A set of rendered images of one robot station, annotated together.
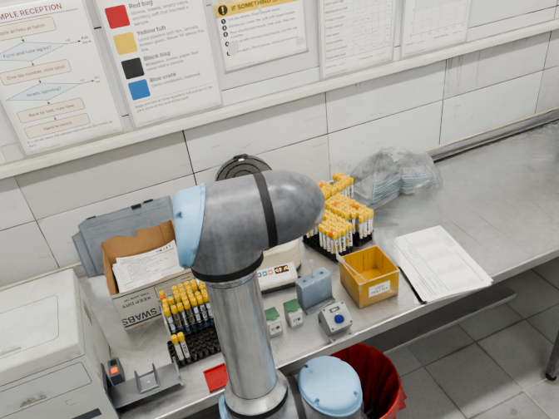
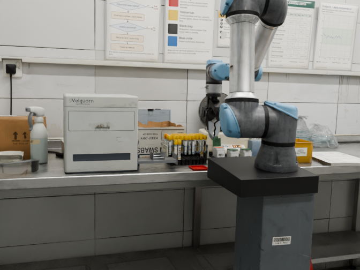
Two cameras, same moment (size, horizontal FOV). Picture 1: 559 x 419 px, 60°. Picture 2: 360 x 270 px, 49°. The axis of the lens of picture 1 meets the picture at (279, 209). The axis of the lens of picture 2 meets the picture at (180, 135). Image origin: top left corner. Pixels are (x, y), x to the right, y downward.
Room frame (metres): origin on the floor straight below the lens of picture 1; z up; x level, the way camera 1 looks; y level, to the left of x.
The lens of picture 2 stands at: (-0.82, 0.27, 1.22)
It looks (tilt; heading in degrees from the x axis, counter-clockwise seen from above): 7 degrees down; 1
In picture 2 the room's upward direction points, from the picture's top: 2 degrees clockwise
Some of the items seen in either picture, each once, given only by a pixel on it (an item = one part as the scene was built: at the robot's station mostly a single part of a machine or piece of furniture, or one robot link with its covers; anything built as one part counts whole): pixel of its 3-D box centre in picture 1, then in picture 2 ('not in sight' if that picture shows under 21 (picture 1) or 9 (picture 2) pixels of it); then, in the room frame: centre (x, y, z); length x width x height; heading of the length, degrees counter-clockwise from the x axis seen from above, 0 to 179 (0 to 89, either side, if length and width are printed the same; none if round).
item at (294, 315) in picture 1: (293, 313); (245, 156); (0.96, 0.00, 0.91); 0.05 x 0.04 x 0.07; 18
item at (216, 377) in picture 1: (218, 377); (198, 167); (0.81, 0.22, 0.88); 0.07 x 0.07 x 0.01; 18
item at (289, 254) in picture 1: (261, 248); (224, 141); (1.24, 0.08, 0.94); 0.30 x 0.24 x 0.12; 9
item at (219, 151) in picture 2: not in sight; (218, 154); (0.92, 0.13, 0.92); 0.05 x 0.04 x 0.06; 20
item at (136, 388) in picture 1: (139, 384); (151, 157); (0.78, 0.41, 0.92); 0.21 x 0.07 x 0.05; 108
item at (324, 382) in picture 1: (327, 397); (277, 120); (0.55, -0.04, 1.11); 0.13 x 0.12 x 0.14; 99
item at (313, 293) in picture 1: (314, 289); (258, 150); (1.03, -0.07, 0.92); 0.10 x 0.07 x 0.10; 115
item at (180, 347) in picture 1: (196, 333); (186, 150); (0.92, 0.27, 0.93); 0.17 x 0.09 x 0.11; 109
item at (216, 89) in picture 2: not in sight; (212, 89); (1.00, 0.16, 1.21); 0.08 x 0.08 x 0.05
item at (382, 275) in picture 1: (368, 276); (292, 150); (1.06, -0.24, 0.93); 0.13 x 0.13 x 0.10; 16
